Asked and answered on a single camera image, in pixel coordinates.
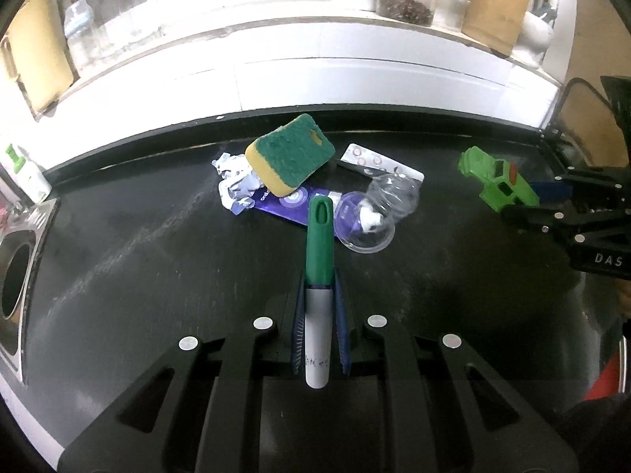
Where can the green-capped dish soap bottle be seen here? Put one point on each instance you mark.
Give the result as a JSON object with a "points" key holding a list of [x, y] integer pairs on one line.
{"points": [[29, 177]]}

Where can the clear plastic dome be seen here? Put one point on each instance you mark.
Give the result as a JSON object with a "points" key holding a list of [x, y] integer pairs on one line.
{"points": [[365, 226], [394, 194]]}

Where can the silver blister pack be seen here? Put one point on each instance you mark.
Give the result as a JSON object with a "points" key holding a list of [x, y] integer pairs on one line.
{"points": [[374, 160]]}

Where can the red bucket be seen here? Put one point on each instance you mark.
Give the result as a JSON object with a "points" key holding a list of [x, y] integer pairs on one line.
{"points": [[604, 379]]}

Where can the purple flat packet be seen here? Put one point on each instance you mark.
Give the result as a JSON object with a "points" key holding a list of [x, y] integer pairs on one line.
{"points": [[286, 202]]}

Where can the bamboo utensil holder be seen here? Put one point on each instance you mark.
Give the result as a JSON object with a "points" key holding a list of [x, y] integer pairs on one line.
{"points": [[495, 15]]}

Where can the steel countertop bin opening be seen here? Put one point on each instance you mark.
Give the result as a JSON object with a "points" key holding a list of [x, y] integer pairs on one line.
{"points": [[29, 221]]}

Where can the clear drinking glass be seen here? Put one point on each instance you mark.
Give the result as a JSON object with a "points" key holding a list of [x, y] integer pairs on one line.
{"points": [[103, 19], [130, 10]]}

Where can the yellow plastic pitcher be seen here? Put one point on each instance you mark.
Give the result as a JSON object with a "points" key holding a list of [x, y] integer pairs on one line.
{"points": [[39, 54]]}

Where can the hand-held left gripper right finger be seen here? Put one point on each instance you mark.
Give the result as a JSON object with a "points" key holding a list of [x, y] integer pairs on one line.
{"points": [[341, 325]]}

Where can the green toy gun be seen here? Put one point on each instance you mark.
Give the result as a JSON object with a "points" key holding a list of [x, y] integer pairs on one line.
{"points": [[493, 182]]}

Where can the blue-capped baby bottle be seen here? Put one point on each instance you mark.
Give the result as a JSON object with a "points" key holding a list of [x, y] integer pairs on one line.
{"points": [[79, 29]]}

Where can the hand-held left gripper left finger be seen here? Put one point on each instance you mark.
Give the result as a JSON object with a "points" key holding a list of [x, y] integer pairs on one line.
{"points": [[298, 325]]}

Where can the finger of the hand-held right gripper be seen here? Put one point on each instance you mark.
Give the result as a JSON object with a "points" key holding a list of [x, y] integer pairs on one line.
{"points": [[542, 219], [552, 189]]}

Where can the green and yellow sponge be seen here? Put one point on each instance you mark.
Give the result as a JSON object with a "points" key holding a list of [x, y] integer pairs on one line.
{"points": [[291, 152]]}

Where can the crumpled white-purple wrapper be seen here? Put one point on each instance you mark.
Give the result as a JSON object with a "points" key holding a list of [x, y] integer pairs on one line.
{"points": [[236, 182]]}

